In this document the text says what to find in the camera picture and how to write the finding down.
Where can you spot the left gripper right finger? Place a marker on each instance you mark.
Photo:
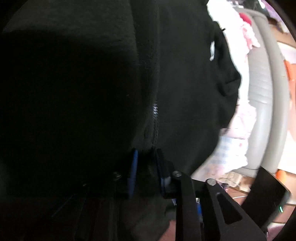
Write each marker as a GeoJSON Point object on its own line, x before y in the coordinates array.
{"type": "Point", "coordinates": [204, 211]}

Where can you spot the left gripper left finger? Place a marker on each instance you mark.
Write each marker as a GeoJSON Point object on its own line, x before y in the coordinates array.
{"type": "Point", "coordinates": [133, 174]}

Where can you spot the black fleece jacket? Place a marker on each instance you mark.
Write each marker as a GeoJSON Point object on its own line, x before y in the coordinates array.
{"type": "Point", "coordinates": [84, 84]}

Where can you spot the blue checkered cartoon blanket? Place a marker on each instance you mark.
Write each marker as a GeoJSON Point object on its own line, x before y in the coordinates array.
{"type": "Point", "coordinates": [231, 151]}

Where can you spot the grey padded headboard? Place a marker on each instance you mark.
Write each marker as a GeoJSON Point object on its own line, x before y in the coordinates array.
{"type": "Point", "coordinates": [269, 94]}

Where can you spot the pink plush toy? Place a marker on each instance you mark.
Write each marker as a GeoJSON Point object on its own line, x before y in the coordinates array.
{"type": "Point", "coordinates": [248, 32]}

